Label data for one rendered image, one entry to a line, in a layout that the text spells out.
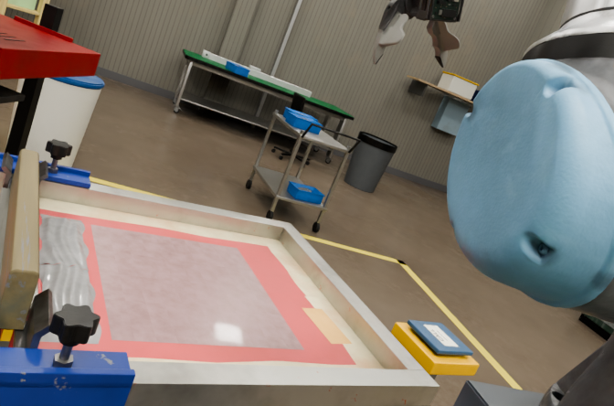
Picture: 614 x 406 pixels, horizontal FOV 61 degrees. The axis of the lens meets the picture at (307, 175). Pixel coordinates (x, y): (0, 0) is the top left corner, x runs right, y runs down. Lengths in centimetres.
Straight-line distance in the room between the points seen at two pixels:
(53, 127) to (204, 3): 492
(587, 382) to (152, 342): 54
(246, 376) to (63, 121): 338
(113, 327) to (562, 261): 62
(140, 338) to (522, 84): 60
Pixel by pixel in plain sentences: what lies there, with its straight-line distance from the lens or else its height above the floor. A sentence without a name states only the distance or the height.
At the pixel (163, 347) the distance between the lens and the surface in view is 76.
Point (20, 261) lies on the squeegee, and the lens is 66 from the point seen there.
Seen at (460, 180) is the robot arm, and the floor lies 135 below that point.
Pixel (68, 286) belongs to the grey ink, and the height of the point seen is 96.
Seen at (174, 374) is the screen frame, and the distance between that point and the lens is 66.
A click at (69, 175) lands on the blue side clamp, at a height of 100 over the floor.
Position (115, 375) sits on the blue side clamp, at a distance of 61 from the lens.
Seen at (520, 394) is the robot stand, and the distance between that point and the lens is 47.
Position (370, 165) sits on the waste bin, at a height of 38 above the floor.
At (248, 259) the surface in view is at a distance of 110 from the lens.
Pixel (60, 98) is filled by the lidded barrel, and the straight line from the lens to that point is 389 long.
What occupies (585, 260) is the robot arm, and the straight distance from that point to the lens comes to 27.
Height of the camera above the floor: 138
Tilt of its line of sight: 12 degrees down
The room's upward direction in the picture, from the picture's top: 22 degrees clockwise
